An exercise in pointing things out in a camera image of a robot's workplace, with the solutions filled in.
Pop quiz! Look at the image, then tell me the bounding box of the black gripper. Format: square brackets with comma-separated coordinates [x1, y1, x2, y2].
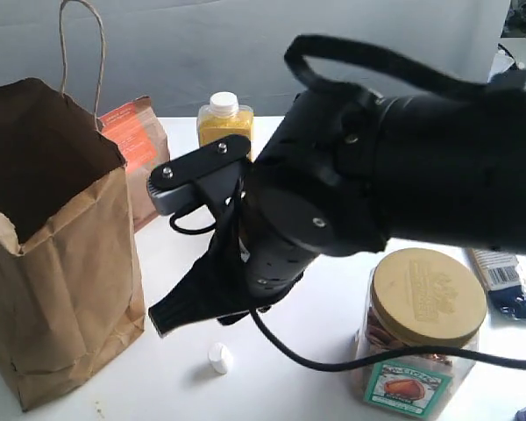
[216, 91, 387, 326]

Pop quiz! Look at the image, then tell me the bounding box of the white marshmallow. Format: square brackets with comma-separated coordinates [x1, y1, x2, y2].
[207, 342, 233, 375]

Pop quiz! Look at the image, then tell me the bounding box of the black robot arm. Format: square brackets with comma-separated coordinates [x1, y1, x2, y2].
[147, 70, 526, 335]

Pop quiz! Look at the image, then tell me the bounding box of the brown paper bag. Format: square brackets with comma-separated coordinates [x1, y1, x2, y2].
[0, 78, 145, 411]

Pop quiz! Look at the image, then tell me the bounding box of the yellow grain plastic bottle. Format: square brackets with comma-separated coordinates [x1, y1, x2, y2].
[196, 91, 254, 147]

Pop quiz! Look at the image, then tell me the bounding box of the brown pouch orange label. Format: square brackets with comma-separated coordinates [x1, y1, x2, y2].
[100, 96, 170, 232]

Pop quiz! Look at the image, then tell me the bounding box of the snack jar tan lid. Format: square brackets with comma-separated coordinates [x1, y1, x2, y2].
[352, 248, 487, 420]

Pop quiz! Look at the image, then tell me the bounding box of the blue spaghetti packet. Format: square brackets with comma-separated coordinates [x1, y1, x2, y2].
[466, 248, 526, 323]

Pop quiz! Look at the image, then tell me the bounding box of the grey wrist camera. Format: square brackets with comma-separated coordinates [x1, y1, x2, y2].
[146, 135, 251, 216]

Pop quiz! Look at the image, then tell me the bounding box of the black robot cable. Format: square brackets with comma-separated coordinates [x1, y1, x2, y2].
[169, 33, 526, 372]

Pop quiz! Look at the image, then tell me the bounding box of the background desk with cables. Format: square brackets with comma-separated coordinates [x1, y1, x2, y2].
[488, 35, 526, 79]

